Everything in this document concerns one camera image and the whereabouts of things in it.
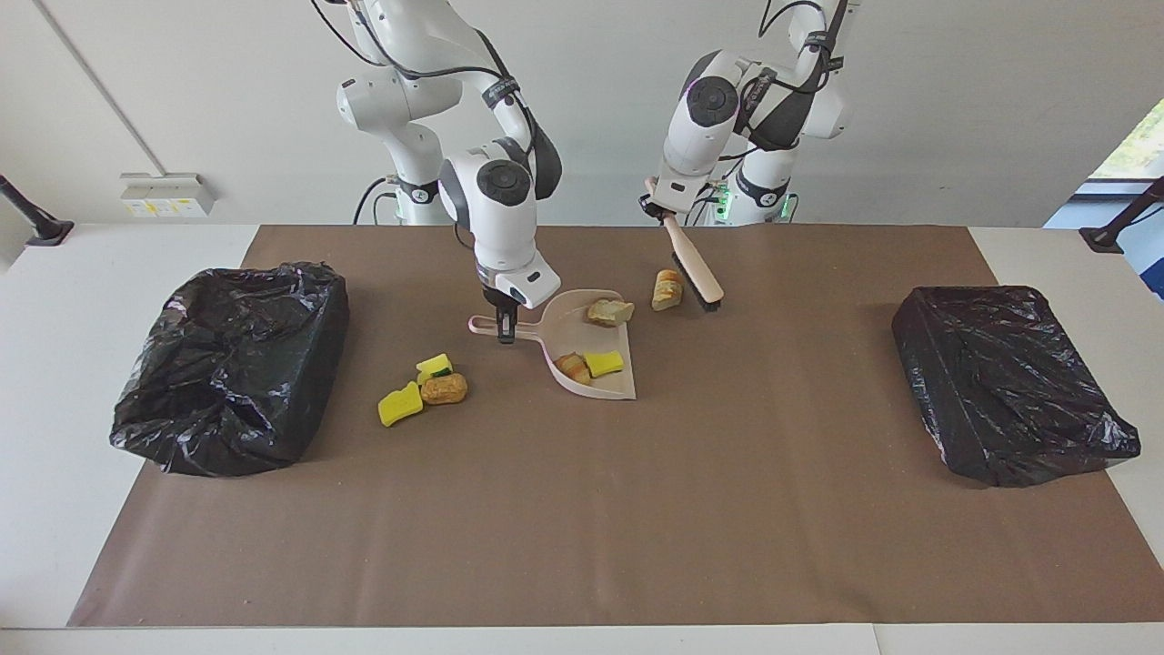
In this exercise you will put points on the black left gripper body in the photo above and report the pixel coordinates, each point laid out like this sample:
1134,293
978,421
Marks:
657,209

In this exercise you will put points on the brown peanut-shaped bread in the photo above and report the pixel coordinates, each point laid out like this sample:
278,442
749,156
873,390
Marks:
444,389

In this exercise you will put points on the brown paper table mat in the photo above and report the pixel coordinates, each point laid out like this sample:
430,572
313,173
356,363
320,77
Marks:
582,573

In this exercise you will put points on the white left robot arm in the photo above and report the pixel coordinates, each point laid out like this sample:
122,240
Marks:
709,118

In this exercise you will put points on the pale pink plastic dustpan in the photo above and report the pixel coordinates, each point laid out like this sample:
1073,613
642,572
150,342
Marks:
582,337

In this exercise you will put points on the yellow sponge piece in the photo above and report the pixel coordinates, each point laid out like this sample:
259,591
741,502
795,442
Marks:
433,365
400,406
604,364

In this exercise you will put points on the white wall socket box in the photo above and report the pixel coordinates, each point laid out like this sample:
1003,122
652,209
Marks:
166,194

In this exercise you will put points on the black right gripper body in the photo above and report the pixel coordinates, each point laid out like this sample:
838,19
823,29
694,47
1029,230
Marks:
500,300

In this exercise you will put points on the black clamp stand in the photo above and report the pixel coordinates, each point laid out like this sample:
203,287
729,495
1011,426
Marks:
45,230
1105,238

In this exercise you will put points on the black bin with taut bag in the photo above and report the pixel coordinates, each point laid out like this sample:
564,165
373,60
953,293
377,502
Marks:
1000,382

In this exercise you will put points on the large striped croissant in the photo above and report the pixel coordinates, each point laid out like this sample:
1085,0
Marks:
667,289

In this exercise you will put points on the small golden croissant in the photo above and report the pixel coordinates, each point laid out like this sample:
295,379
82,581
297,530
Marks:
573,368

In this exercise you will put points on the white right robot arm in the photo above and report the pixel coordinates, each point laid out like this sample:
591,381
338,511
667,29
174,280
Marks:
496,227

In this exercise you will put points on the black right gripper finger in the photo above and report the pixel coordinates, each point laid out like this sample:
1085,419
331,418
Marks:
506,327

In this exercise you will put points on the black bin with crumpled bag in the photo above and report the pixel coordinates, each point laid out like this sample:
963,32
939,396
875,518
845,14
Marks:
227,373

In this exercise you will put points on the pale pastry piece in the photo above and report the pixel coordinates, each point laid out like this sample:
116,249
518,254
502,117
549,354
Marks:
609,313

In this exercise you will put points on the beige brush with black bristles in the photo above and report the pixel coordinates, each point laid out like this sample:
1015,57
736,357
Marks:
693,264

